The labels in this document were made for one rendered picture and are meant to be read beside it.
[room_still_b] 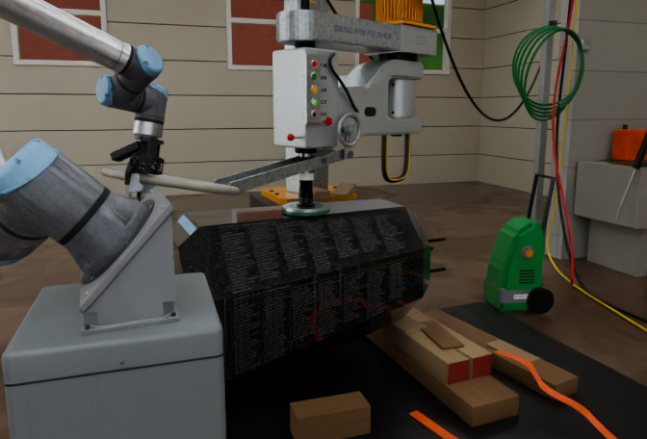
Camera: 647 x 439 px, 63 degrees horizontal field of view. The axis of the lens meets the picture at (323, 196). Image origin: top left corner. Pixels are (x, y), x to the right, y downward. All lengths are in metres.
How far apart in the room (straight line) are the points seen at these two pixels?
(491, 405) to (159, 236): 1.68
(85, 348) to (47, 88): 7.33
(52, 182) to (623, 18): 4.73
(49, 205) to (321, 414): 1.38
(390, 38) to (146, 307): 1.88
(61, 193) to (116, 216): 0.11
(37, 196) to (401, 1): 2.08
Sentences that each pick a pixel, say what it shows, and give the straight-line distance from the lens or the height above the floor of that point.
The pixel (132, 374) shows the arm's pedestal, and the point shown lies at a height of 0.78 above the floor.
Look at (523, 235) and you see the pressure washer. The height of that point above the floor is 0.51.
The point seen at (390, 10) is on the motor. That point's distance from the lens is 2.82.
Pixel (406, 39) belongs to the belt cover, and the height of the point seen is 1.62.
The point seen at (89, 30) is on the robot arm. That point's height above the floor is 1.49.
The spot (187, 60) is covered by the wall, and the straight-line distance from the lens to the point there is 8.27.
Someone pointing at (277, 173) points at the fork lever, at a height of 1.02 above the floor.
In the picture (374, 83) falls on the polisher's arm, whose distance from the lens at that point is 2.57.
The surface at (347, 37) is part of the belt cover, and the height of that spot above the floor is 1.60.
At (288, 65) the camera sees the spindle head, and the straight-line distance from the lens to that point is 2.32.
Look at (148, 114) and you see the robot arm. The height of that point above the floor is 1.27.
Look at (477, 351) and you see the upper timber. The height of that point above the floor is 0.21.
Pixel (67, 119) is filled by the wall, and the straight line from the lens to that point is 8.29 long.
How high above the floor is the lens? 1.28
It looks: 9 degrees down
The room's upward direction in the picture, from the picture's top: straight up
